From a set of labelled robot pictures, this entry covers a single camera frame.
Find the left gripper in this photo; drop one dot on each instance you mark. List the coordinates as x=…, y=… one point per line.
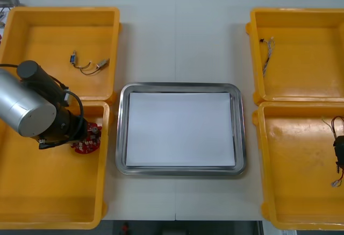
x=79, y=128

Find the white sheet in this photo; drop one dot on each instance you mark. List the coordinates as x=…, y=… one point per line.
x=180, y=127

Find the round red circuit board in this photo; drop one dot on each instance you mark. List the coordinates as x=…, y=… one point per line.
x=86, y=149

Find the small steel tray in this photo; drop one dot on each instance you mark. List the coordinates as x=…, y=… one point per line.
x=8, y=1

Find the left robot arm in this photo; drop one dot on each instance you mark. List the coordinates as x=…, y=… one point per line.
x=27, y=106

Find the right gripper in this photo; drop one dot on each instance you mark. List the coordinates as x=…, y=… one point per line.
x=340, y=149

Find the yellow-orange plastic bin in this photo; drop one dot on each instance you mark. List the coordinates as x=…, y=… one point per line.
x=303, y=57
x=295, y=165
x=53, y=17
x=40, y=186

